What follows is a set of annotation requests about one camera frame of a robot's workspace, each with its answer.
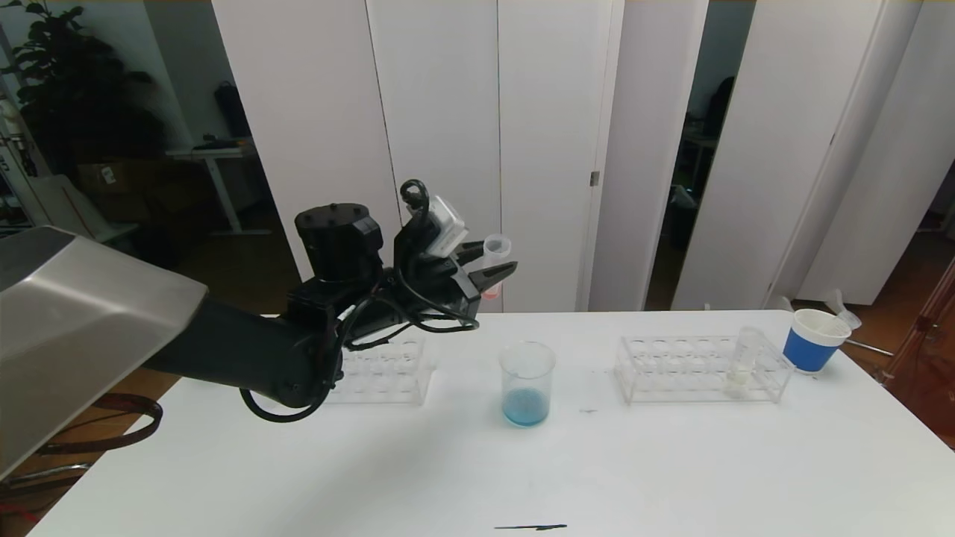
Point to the blue and white cup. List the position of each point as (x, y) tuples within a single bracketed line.
[(812, 352)]

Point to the white partition foot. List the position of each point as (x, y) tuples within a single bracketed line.
[(783, 304), (831, 298)]

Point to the black and silver left robot arm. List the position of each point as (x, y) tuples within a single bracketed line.
[(112, 328)]

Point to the white machine base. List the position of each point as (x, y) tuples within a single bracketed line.
[(119, 235)]

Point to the test tube with white pigment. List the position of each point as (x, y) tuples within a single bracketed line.
[(742, 365)]

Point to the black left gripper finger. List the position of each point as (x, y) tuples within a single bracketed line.
[(471, 250), (496, 274)]

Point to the black bin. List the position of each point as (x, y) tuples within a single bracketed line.
[(158, 246)]

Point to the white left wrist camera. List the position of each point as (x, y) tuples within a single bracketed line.
[(445, 225)]

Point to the metal chair leg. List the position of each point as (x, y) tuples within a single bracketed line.
[(52, 477)]

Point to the black backpack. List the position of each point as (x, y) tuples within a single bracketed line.
[(231, 108)]

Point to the clear acrylic test tube rack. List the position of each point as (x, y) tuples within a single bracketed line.
[(384, 373), (671, 369)]

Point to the clear glass beaker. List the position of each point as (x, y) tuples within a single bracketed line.
[(527, 391)]

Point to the white standing desk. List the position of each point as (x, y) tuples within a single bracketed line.
[(216, 153)]

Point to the test tube with red pigment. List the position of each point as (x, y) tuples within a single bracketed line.
[(496, 246), (843, 319)]

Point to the brown cardboard box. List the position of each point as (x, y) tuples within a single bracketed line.
[(101, 177)]

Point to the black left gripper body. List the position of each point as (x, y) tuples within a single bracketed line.
[(459, 289)]

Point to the white leaning board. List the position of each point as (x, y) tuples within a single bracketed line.
[(63, 205)]

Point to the dark green potted plant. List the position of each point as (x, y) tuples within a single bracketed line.
[(74, 89)]

